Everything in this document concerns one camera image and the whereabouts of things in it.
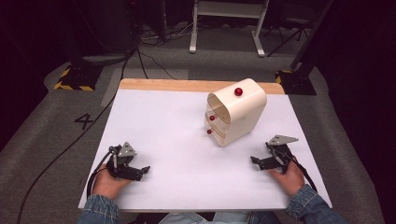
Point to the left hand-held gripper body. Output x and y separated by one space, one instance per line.
124 169

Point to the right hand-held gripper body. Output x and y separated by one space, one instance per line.
281 152

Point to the person's left hand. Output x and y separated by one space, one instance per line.
107 185

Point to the person's right hand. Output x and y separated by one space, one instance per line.
291 180

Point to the white table cover sheet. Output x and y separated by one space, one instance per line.
174 149

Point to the cream drawer cabinet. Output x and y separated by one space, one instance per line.
243 115

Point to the cream drawer with red knob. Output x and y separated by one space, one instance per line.
217 133
218 122

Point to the black striped stand base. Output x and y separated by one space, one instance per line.
295 82
79 77

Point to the red ball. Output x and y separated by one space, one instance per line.
238 91

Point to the black slanted stand pole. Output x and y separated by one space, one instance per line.
311 34

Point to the black tripod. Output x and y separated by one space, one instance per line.
291 28

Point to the black upright stand pole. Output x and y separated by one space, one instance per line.
72 31

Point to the white metal table frame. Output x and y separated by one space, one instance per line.
229 11

